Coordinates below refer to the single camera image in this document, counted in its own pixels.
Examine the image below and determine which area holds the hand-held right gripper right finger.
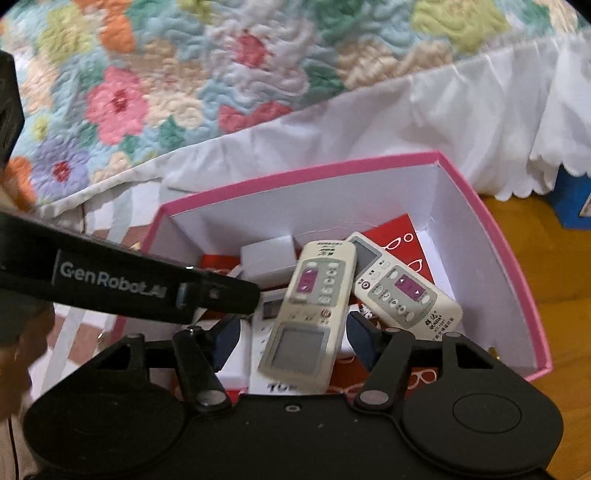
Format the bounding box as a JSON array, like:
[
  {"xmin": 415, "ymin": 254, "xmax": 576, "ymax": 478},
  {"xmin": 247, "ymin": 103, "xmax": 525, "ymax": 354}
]
[{"xmin": 347, "ymin": 313, "xmax": 497, "ymax": 409}]

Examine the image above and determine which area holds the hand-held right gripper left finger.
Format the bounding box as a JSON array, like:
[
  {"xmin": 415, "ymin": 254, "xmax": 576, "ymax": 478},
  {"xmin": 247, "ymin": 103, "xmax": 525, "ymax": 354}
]
[{"xmin": 97, "ymin": 316, "xmax": 241, "ymax": 411}]

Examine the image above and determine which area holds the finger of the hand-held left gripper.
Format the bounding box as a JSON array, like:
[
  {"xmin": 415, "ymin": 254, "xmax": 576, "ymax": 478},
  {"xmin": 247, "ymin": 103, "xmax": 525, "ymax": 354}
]
[{"xmin": 178, "ymin": 268, "xmax": 260, "ymax": 325}]

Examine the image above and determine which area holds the white power bank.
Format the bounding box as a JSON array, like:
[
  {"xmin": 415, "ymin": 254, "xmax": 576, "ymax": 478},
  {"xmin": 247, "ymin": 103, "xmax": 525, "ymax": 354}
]
[{"xmin": 217, "ymin": 318, "xmax": 252, "ymax": 393}]

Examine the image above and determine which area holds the white remote control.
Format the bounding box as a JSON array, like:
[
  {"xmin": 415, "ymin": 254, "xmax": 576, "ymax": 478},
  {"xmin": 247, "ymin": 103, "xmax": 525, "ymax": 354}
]
[{"xmin": 249, "ymin": 288, "xmax": 324, "ymax": 398}]

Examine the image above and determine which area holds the cream remote with wide pink panel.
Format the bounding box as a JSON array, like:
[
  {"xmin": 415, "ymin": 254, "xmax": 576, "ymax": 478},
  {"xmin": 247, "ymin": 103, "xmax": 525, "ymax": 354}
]
[{"xmin": 257, "ymin": 240, "xmax": 358, "ymax": 395}]

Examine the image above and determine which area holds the white plug adapter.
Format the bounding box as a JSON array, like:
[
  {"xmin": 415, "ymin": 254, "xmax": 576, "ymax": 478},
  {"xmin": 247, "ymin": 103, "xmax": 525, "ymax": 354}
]
[{"xmin": 240, "ymin": 235, "xmax": 298, "ymax": 289}]

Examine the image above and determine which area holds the cream remote with narrow pink panel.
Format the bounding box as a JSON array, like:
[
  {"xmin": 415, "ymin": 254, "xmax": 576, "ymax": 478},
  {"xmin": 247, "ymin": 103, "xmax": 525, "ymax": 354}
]
[{"xmin": 345, "ymin": 232, "xmax": 464, "ymax": 344}]

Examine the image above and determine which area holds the pink cardboard box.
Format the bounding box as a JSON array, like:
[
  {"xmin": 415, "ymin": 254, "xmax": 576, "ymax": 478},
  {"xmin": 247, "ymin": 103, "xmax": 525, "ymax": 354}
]
[{"xmin": 141, "ymin": 151, "xmax": 553, "ymax": 398}]

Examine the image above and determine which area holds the person's left hand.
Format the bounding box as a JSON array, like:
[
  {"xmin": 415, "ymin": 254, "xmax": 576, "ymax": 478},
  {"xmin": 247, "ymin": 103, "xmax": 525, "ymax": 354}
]
[{"xmin": 0, "ymin": 305, "xmax": 56, "ymax": 416}]

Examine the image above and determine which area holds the grey brown checkered mat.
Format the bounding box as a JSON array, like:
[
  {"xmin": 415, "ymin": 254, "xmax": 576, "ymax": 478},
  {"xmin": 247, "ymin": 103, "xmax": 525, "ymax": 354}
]
[{"xmin": 28, "ymin": 182, "xmax": 181, "ymax": 393}]

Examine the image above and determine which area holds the red printed card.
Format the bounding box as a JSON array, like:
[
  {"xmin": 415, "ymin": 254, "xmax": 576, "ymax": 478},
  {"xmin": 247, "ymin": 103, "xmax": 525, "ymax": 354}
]
[{"xmin": 201, "ymin": 213, "xmax": 441, "ymax": 398}]

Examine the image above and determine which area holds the floral quilt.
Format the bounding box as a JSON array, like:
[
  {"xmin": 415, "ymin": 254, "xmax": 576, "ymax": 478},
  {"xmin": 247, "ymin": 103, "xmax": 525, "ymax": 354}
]
[{"xmin": 0, "ymin": 0, "xmax": 583, "ymax": 208}]

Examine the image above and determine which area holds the white bed skirt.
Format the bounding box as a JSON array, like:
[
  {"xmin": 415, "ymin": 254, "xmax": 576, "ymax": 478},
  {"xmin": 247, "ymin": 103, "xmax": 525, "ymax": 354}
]
[{"xmin": 37, "ymin": 32, "xmax": 591, "ymax": 217}]

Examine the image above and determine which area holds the blue box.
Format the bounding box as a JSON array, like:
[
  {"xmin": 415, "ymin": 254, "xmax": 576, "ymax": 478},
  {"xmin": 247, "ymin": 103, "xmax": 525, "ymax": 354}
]
[{"xmin": 549, "ymin": 161, "xmax": 591, "ymax": 229}]

